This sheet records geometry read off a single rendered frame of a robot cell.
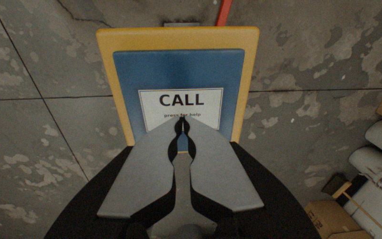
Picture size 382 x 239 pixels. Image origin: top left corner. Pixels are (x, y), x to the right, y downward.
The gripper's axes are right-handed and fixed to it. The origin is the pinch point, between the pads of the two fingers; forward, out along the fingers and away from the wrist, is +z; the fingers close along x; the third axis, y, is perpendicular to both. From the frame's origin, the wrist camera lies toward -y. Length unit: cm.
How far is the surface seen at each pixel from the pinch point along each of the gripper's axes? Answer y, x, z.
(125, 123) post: 1.8, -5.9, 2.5
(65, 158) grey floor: 98, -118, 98
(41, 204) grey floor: 172, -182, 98
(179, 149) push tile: 4.5, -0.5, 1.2
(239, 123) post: 2.4, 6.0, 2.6
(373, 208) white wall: 168, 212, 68
